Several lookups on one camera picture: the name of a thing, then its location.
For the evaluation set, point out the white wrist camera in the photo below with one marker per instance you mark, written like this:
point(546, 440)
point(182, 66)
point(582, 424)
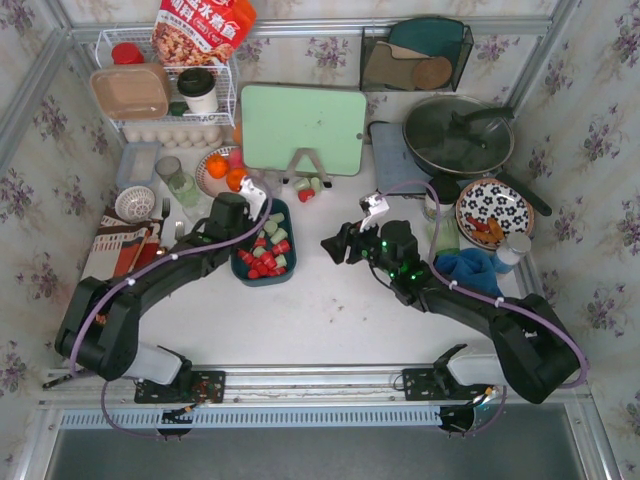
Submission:
point(255, 196)
point(374, 207)

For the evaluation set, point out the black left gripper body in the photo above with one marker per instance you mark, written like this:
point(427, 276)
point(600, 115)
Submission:
point(240, 220)

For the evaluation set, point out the green coffee capsule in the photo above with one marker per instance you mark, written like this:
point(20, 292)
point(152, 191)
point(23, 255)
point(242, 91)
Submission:
point(302, 184)
point(316, 184)
point(281, 261)
point(276, 218)

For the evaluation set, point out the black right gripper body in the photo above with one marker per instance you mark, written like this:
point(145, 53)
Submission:
point(354, 244)

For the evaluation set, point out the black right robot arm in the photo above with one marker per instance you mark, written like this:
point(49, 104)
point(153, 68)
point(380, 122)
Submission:
point(535, 352)

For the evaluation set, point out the black pan with glass lid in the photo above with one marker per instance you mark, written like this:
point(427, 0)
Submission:
point(465, 138)

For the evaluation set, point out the silver fork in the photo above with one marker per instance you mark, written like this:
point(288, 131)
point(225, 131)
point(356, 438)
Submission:
point(165, 212)
point(179, 230)

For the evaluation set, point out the black mesh organizer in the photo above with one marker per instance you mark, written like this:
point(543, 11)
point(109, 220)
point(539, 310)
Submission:
point(421, 54)

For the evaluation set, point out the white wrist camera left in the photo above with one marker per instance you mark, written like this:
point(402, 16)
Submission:
point(255, 196)

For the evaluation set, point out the white jar black lid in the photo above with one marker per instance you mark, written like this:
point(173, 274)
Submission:
point(448, 192)

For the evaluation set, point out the white strainer basket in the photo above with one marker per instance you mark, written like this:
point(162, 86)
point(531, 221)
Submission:
point(135, 204)

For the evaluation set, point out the grey induction cooker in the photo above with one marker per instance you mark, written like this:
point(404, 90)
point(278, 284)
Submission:
point(394, 162)

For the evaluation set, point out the brown plastic lunch box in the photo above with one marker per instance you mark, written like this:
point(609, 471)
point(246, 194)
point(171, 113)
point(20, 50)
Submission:
point(132, 92)

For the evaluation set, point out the green cutting board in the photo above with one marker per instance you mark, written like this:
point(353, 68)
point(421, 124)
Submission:
point(277, 121)

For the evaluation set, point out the striped kitchen towel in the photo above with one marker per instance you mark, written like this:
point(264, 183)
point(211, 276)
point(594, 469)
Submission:
point(120, 248)

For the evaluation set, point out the blue jar silver lid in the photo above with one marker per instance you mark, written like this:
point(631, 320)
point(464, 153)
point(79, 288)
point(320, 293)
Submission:
point(510, 252)

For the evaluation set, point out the red snack bag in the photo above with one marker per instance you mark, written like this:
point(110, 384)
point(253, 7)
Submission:
point(200, 32)

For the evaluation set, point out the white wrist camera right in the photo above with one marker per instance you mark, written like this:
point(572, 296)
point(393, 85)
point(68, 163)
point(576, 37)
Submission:
point(374, 207)

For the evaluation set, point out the white wire rack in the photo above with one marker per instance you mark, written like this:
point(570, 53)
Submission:
point(226, 76)

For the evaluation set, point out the green glass cup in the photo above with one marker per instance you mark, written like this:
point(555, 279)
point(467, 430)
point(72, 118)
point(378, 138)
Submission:
point(180, 184)

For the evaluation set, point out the teal plastic storage basket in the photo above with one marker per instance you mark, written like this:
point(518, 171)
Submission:
point(264, 258)

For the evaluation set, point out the red capped jar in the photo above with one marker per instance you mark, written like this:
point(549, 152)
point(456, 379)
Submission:
point(127, 53)

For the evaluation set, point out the egg tray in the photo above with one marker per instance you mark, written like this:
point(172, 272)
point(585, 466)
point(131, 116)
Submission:
point(180, 136)

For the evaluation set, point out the floral patterned plate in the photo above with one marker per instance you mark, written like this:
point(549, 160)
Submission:
point(488, 210)

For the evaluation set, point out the white cup black lid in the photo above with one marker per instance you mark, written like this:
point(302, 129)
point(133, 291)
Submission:
point(198, 87)

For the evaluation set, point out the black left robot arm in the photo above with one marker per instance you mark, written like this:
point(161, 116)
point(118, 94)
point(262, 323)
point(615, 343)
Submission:
point(100, 330)

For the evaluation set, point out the clear glass tumbler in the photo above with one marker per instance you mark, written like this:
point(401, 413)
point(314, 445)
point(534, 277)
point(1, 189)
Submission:
point(200, 210)

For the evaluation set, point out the clear container blue lid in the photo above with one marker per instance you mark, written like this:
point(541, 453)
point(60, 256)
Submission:
point(137, 166)

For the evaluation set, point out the green glass bottle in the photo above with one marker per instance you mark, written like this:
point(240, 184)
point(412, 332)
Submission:
point(447, 239)

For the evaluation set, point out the pink bowl with oranges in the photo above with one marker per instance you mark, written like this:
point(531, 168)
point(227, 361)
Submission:
point(221, 171)

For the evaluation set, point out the blue cloth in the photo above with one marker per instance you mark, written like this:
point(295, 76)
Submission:
point(471, 268)

